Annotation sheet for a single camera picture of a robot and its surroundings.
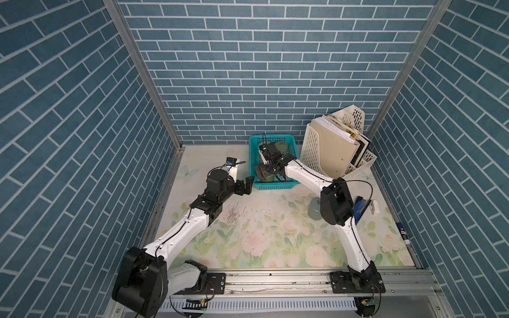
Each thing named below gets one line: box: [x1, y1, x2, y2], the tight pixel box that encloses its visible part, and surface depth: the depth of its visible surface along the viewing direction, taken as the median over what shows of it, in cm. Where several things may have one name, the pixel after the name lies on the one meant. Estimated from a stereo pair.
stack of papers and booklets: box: [310, 113, 372, 179], surface depth 90 cm
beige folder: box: [310, 123, 360, 179], surface depth 88 cm
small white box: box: [373, 200, 380, 216], surface depth 93 cm
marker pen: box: [395, 221, 411, 246], surface depth 91 cm
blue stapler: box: [352, 196, 372, 226], surface depth 96 cm
